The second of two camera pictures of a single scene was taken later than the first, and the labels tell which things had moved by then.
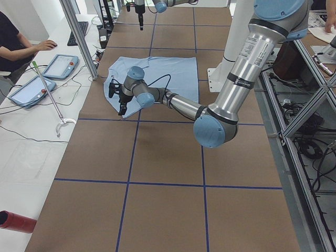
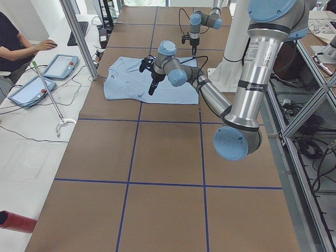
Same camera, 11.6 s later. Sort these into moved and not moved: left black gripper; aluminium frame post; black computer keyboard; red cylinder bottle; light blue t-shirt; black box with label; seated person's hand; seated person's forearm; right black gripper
Moved: right black gripper; left black gripper; light blue t-shirt
Not moved: black computer keyboard; red cylinder bottle; black box with label; aluminium frame post; seated person's forearm; seated person's hand
